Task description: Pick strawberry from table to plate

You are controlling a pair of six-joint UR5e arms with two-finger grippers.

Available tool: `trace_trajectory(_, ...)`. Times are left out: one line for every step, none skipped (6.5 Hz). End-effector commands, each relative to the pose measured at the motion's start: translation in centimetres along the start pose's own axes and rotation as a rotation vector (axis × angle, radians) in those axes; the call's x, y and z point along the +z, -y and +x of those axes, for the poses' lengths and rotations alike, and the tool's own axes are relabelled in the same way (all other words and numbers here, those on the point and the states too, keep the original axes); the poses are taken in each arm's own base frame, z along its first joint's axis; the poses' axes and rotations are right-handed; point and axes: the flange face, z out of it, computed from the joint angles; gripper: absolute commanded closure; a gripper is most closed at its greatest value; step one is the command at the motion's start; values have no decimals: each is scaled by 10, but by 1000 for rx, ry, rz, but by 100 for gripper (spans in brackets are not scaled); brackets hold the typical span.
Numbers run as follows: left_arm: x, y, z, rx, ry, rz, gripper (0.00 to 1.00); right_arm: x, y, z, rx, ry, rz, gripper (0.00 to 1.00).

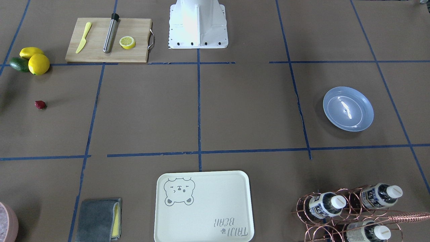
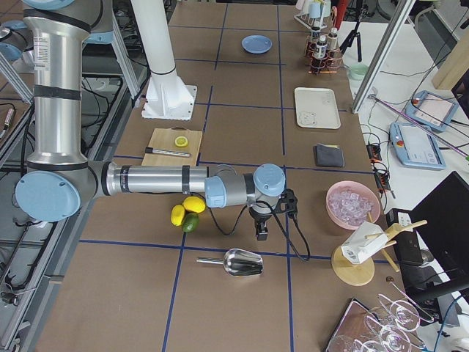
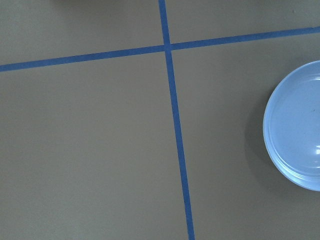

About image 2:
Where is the blue plate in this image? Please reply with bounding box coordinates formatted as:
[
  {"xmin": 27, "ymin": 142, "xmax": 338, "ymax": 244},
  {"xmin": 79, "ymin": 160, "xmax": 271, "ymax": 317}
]
[{"xmin": 241, "ymin": 34, "xmax": 273, "ymax": 55}]

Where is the blue teach pendant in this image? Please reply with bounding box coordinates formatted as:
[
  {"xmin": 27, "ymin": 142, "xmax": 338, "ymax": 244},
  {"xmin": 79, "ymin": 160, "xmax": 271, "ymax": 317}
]
[
  {"xmin": 389, "ymin": 122, "xmax": 446, "ymax": 170},
  {"xmin": 405, "ymin": 90, "xmax": 459, "ymax": 132}
]

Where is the wooden cutting board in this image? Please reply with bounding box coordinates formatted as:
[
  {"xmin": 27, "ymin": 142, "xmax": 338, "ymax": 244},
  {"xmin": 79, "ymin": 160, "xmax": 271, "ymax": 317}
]
[{"xmin": 141, "ymin": 128, "xmax": 203, "ymax": 166}]

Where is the yellow lemon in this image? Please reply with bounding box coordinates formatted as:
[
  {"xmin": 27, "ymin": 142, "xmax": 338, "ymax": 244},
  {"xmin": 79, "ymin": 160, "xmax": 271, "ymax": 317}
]
[
  {"xmin": 170, "ymin": 205, "xmax": 185, "ymax": 227},
  {"xmin": 182, "ymin": 196, "xmax": 206, "ymax": 213}
]

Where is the green lime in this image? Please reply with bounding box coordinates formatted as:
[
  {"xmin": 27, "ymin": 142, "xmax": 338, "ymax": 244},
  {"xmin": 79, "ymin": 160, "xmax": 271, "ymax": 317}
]
[{"xmin": 181, "ymin": 213, "xmax": 199, "ymax": 233}]

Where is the lemon half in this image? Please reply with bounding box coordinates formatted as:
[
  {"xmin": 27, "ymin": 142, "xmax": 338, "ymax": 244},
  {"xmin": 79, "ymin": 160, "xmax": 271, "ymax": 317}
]
[{"xmin": 174, "ymin": 136, "xmax": 189, "ymax": 148}]

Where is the white pillar with base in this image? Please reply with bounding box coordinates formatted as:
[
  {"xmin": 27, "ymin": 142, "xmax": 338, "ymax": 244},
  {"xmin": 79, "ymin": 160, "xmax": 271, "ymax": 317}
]
[{"xmin": 131, "ymin": 0, "xmax": 197, "ymax": 121}]

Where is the cream bear tray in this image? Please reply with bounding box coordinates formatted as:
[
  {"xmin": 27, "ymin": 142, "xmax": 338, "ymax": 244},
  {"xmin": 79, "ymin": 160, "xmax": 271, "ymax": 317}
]
[{"xmin": 294, "ymin": 87, "xmax": 341, "ymax": 130}]

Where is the green bowl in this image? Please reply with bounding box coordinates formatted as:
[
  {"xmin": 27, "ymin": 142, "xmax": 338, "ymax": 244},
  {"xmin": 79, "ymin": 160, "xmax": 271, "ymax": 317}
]
[{"xmin": 348, "ymin": 62, "xmax": 369, "ymax": 81}]

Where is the steel muddler rod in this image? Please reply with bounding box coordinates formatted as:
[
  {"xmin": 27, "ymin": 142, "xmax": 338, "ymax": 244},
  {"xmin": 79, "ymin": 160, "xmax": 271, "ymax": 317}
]
[{"xmin": 144, "ymin": 147, "xmax": 191, "ymax": 158}]

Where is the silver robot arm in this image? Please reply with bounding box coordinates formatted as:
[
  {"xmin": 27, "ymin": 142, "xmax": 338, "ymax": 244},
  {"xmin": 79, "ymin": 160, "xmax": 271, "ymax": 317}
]
[{"xmin": 15, "ymin": 1, "xmax": 285, "ymax": 241}]

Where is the copper wire bottle rack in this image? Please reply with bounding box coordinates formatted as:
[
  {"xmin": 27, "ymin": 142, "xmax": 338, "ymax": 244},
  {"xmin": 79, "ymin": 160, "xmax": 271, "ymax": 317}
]
[{"xmin": 305, "ymin": 37, "xmax": 343, "ymax": 74}]

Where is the white wire cup rack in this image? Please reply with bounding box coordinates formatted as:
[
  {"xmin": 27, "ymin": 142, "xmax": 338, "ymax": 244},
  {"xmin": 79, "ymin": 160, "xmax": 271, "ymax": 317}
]
[{"xmin": 294, "ymin": 0, "xmax": 332, "ymax": 29}]

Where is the white paper carton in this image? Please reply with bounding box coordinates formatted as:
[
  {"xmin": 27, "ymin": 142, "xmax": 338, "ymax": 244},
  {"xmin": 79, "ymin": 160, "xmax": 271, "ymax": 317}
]
[{"xmin": 341, "ymin": 221, "xmax": 388, "ymax": 265}]

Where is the black tripod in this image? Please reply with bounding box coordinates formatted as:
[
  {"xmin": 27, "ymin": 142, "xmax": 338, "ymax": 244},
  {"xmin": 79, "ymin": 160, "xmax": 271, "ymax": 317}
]
[{"xmin": 339, "ymin": 0, "xmax": 366, "ymax": 62}]

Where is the black monitor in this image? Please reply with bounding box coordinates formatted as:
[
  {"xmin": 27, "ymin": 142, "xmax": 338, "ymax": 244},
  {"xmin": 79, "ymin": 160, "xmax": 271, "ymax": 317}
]
[{"xmin": 394, "ymin": 170, "xmax": 469, "ymax": 305}]

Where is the reflective glass tray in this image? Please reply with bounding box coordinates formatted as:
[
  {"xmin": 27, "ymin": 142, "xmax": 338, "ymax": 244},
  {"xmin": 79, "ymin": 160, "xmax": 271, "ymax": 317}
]
[{"xmin": 325, "ymin": 298, "xmax": 422, "ymax": 351}]

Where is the wine glass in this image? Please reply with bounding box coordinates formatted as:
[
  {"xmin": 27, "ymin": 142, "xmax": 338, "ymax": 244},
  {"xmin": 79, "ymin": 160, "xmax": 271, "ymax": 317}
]
[
  {"xmin": 363, "ymin": 314, "xmax": 426, "ymax": 351},
  {"xmin": 372, "ymin": 283, "xmax": 435, "ymax": 332}
]

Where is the wooden cup stand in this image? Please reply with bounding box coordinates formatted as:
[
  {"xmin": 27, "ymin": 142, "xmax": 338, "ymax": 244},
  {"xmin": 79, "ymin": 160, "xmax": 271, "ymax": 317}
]
[{"xmin": 331, "ymin": 220, "xmax": 427, "ymax": 286}]

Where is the grey folded cloth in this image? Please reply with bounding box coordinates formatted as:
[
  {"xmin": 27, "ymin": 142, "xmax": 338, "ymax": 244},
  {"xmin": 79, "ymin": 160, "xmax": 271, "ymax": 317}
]
[{"xmin": 314, "ymin": 144, "xmax": 345, "ymax": 167}]

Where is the steel ice scoop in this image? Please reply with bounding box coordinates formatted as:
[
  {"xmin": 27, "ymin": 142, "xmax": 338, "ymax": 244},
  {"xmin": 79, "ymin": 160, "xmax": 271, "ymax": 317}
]
[{"xmin": 196, "ymin": 249, "xmax": 264, "ymax": 277}]

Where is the dark drink bottle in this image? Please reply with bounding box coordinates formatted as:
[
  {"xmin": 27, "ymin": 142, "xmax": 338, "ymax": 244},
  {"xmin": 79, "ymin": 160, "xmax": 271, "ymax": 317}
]
[
  {"xmin": 327, "ymin": 27, "xmax": 338, "ymax": 51},
  {"xmin": 314, "ymin": 35, "xmax": 328, "ymax": 59},
  {"xmin": 309, "ymin": 26, "xmax": 321, "ymax": 43}
]

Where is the aluminium frame post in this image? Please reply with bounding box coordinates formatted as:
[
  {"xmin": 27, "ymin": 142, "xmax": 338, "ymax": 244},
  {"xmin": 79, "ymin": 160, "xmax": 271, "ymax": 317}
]
[{"xmin": 351, "ymin": 0, "xmax": 416, "ymax": 114}]

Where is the pink bowl of ice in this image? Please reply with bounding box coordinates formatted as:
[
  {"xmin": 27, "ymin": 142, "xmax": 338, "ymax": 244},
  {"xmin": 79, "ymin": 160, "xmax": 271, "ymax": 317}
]
[{"xmin": 325, "ymin": 181, "xmax": 381, "ymax": 230}]

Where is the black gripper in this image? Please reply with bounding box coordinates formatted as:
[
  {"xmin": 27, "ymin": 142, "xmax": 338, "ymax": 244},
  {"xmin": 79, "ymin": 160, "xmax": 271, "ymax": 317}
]
[{"xmin": 249, "ymin": 203, "xmax": 272, "ymax": 241}]

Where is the long grabber stick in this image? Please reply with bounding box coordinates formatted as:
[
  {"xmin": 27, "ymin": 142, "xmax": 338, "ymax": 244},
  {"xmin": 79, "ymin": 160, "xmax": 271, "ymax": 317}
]
[{"xmin": 367, "ymin": 94, "xmax": 469, "ymax": 161}]

